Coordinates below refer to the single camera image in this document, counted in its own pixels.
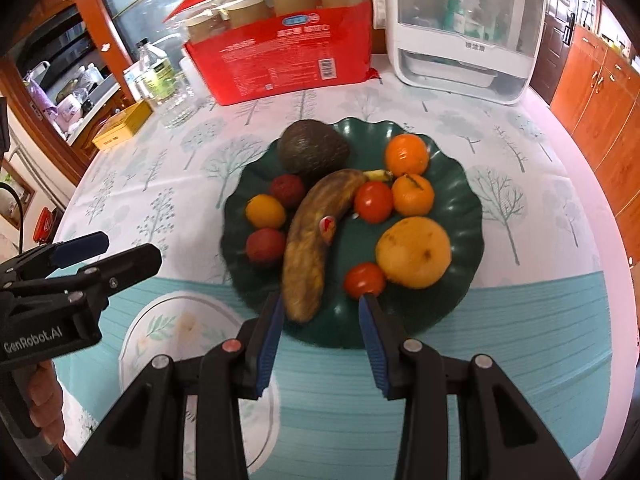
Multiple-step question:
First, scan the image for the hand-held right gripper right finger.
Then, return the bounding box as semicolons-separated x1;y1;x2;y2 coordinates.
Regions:
358;292;583;480

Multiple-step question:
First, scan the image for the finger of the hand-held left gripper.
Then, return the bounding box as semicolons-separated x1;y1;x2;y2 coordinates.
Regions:
0;231;111;281
45;243;164;306

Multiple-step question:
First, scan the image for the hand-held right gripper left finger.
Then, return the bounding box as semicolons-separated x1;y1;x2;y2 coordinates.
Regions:
65;290;286;480

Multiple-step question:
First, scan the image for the red tomato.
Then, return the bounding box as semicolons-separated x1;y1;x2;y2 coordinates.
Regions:
343;262;387;300
354;181;395;225

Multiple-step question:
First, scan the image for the dark red plum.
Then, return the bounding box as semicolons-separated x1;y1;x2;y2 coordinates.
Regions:
269;174;307;208
245;227;287;264

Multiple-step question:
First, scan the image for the large orange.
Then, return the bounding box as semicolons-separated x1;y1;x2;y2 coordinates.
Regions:
375;216;452;290

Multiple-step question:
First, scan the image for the overripe banana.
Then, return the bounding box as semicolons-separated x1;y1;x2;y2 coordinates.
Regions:
281;169;393;322

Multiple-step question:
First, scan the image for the small yellow citrus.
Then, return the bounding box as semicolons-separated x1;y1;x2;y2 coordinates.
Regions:
245;194;287;229

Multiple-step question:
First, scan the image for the tangerine with stem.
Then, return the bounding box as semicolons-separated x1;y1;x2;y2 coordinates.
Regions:
391;172;435;217

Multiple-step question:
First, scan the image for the dark green scalloped plate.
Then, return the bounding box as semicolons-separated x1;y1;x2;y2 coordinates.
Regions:
222;116;485;350

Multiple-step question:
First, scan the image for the smooth tangerine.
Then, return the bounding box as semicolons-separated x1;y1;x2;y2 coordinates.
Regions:
384;133;431;177

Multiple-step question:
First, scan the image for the dark avocado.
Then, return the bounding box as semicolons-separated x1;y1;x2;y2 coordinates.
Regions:
277;120;351;178

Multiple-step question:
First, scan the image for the person's left hand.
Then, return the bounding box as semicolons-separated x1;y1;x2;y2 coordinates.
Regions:
27;358;66;461

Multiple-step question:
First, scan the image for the red plastic basket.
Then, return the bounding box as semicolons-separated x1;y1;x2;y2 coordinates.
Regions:
32;207;57;244

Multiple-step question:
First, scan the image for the yellow box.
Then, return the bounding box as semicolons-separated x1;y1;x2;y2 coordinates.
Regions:
92;100;153;151

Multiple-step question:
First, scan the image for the tree print tablecloth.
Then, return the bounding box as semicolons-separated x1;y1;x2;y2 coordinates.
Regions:
50;52;636;480

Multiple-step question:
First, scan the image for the purple bag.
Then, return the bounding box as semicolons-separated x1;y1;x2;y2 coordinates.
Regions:
29;71;57;112

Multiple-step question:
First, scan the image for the clear glass jar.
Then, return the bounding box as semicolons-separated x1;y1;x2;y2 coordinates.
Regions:
159;74;198;128

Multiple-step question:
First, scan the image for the plastic bottle with green label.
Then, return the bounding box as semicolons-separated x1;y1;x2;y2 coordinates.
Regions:
134;39;177;106

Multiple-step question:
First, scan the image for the wooden display cabinet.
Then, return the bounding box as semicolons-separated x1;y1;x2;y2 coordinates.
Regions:
0;0;126;196

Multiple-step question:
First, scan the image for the red pack of bottles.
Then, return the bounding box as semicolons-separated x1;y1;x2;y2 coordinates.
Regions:
164;0;382;107

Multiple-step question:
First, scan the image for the white countertop sterilizer appliance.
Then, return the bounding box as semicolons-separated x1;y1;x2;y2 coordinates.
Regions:
382;0;561;106

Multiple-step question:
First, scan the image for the orange wooden cabinet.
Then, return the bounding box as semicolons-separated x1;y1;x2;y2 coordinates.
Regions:
550;25;640;266

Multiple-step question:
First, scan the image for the dark wooden door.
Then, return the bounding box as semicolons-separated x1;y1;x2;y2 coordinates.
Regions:
532;0;578;106

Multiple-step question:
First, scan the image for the black cable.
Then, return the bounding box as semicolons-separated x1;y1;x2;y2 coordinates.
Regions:
0;182;27;252

